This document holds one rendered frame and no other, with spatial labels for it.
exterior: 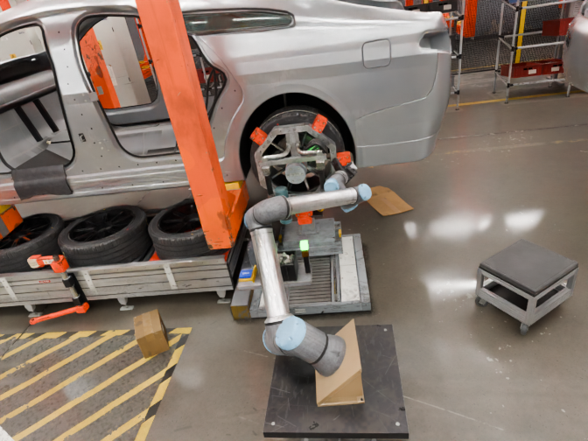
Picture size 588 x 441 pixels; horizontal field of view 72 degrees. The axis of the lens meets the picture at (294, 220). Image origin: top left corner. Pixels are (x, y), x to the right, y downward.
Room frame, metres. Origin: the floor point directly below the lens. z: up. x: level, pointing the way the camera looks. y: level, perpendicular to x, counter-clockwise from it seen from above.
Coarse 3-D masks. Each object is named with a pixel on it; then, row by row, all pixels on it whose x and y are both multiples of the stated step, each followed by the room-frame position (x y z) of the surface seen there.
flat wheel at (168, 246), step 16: (176, 208) 2.95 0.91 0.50; (192, 208) 2.93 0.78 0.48; (160, 224) 2.73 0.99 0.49; (176, 224) 2.71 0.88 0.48; (192, 224) 2.66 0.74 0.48; (160, 240) 2.50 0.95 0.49; (176, 240) 2.45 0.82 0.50; (192, 240) 2.44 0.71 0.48; (160, 256) 2.55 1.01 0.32; (176, 256) 2.45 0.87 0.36; (192, 256) 2.44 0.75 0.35
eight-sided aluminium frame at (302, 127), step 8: (280, 128) 2.56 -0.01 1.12; (288, 128) 2.55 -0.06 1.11; (296, 128) 2.55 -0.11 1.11; (304, 128) 2.54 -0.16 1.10; (272, 136) 2.58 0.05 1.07; (320, 136) 2.53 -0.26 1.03; (264, 144) 2.58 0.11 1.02; (328, 144) 2.52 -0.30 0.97; (256, 152) 2.58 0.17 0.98; (256, 160) 2.59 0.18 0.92; (328, 176) 2.58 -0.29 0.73; (264, 184) 2.58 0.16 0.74; (272, 184) 2.62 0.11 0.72; (304, 192) 2.60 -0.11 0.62; (312, 192) 2.58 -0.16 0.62
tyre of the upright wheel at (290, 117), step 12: (288, 108) 2.78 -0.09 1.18; (300, 108) 2.74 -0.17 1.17; (312, 108) 2.80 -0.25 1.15; (264, 120) 2.85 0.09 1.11; (276, 120) 2.65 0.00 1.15; (288, 120) 2.63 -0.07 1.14; (300, 120) 2.62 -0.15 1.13; (312, 120) 2.61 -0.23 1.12; (324, 132) 2.61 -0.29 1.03; (336, 132) 2.61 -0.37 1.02; (252, 144) 2.68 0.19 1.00; (336, 144) 2.59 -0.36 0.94; (252, 156) 2.68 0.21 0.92; (252, 168) 2.68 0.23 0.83; (288, 192) 2.65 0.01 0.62
